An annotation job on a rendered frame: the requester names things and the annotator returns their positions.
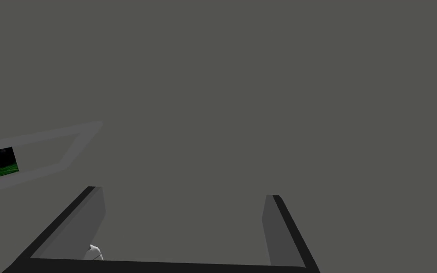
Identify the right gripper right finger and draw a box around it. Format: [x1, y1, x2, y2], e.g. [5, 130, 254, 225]
[262, 194, 316, 268]

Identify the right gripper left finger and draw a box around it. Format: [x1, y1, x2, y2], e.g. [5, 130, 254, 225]
[15, 185, 107, 262]

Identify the small white rounded object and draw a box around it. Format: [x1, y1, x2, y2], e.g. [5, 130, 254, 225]
[84, 244, 105, 262]

